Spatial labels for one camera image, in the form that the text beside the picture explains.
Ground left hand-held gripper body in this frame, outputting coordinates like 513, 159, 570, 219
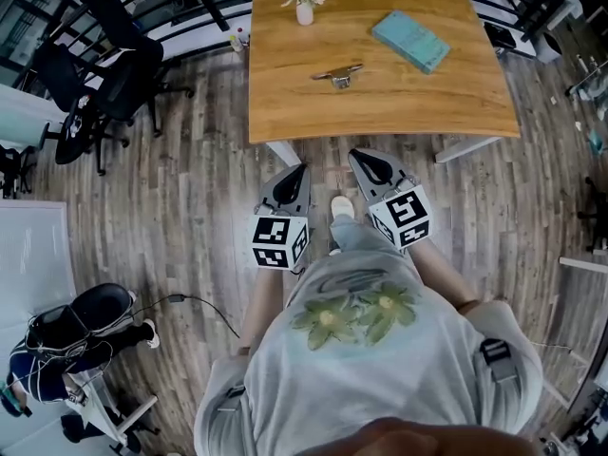
251, 192, 313, 273

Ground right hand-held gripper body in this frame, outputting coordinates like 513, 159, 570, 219
367, 172, 435, 252

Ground person's right forearm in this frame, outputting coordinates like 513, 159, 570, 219
406, 238, 479, 314

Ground person's left forearm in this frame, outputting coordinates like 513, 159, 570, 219
240, 267, 287, 352

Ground white table leg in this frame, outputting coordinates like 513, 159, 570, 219
433, 135, 503, 164
264, 140, 303, 167

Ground white shoe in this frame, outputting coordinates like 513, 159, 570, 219
330, 196, 355, 220

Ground grey trousers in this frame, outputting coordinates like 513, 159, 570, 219
328, 213, 396, 257

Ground teal book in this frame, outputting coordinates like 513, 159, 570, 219
370, 9, 451, 75

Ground small yellow bottle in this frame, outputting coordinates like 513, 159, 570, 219
229, 26, 251, 54

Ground white flower-print shirt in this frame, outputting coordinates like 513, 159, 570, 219
193, 248, 545, 456

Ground black box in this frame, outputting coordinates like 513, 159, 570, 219
483, 20, 518, 50

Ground black chair base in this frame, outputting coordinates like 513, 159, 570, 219
576, 175, 608, 257

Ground black office chair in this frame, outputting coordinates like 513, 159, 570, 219
78, 0, 196, 138
31, 40, 132, 178

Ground grey bin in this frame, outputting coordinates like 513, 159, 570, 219
535, 29, 565, 65

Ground black round seat with sticker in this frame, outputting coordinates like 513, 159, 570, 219
53, 97, 97, 166

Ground white desk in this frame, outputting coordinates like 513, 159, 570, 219
0, 199, 77, 456

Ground black cable with adapter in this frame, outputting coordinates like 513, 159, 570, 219
132, 293, 241, 339

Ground grey shoulder strap buckle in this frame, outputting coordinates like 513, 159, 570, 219
478, 336, 520, 385
215, 381, 249, 413

